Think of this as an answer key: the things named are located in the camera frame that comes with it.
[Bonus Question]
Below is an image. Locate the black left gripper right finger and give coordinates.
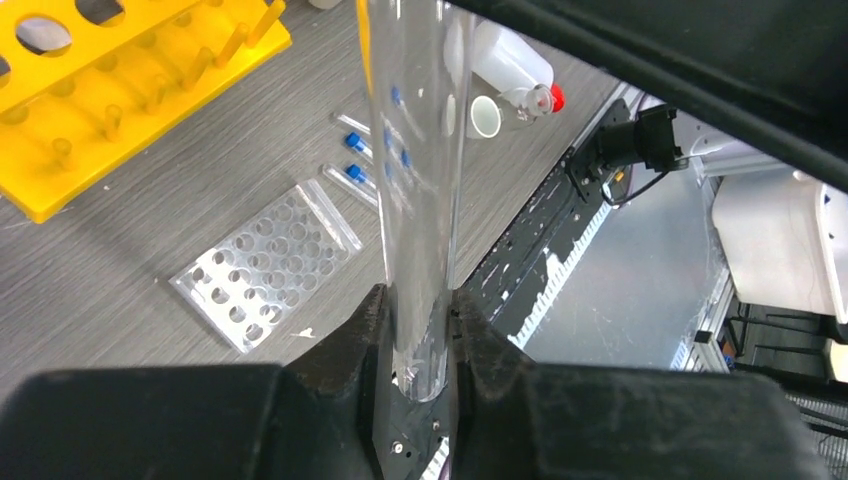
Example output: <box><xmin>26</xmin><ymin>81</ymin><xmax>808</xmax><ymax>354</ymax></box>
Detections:
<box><xmin>450</xmin><ymin>291</ymin><xmax>830</xmax><ymax>479</ymax></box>

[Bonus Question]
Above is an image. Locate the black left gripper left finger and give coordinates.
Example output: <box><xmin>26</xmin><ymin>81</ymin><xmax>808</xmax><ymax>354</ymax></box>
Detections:
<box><xmin>1</xmin><ymin>284</ymin><xmax>387</xmax><ymax>479</ymax></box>

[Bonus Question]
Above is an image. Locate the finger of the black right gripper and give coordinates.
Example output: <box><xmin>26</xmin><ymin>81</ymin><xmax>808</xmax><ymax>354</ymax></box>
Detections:
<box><xmin>464</xmin><ymin>0</ymin><xmax>847</xmax><ymax>189</ymax></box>

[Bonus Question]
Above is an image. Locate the blue-capped small test tube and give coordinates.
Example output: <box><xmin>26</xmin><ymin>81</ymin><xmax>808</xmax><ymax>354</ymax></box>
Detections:
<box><xmin>321</xmin><ymin>164</ymin><xmax>379</xmax><ymax>211</ymax></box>

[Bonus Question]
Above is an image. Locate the large clear glass test tube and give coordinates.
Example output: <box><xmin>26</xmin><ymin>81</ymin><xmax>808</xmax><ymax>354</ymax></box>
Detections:
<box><xmin>356</xmin><ymin>1</ymin><xmax>474</xmax><ymax>402</ymax></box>

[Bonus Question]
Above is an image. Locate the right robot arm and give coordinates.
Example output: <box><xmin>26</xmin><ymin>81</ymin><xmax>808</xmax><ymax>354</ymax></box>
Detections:
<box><xmin>464</xmin><ymin>1</ymin><xmax>847</xmax><ymax>196</ymax></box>

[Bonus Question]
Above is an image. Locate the clear acrylic tube rack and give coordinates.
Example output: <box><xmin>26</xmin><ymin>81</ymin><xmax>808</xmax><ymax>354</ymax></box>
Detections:
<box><xmin>169</xmin><ymin>179</ymin><xmax>362</xmax><ymax>354</ymax></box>

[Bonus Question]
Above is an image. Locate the small clear glass beaker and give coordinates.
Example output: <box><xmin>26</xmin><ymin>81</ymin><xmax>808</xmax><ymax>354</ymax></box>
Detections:
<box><xmin>495</xmin><ymin>85</ymin><xmax>556</xmax><ymax>130</ymax></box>

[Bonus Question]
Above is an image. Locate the white plastic squeeze bottle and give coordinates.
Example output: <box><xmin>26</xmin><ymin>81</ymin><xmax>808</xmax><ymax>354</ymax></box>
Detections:
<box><xmin>443</xmin><ymin>20</ymin><xmax>566</xmax><ymax>113</ymax></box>

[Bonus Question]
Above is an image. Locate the small white cup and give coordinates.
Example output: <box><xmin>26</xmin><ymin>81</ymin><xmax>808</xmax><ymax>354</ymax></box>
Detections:
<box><xmin>466</xmin><ymin>95</ymin><xmax>503</xmax><ymax>139</ymax></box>

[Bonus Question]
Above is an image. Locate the yellow plastic test tube rack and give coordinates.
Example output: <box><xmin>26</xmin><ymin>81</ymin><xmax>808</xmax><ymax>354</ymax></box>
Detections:
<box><xmin>1</xmin><ymin>1</ymin><xmax>292</xmax><ymax>223</ymax></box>

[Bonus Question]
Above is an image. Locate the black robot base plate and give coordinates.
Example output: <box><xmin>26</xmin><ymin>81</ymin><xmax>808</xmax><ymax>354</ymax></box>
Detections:
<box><xmin>385</xmin><ymin>99</ymin><xmax>631</xmax><ymax>479</ymax></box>

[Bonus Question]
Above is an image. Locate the white slotted cable duct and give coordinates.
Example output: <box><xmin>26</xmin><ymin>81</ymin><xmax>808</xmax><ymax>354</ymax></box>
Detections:
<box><xmin>413</xmin><ymin>204</ymin><xmax>611</xmax><ymax>479</ymax></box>

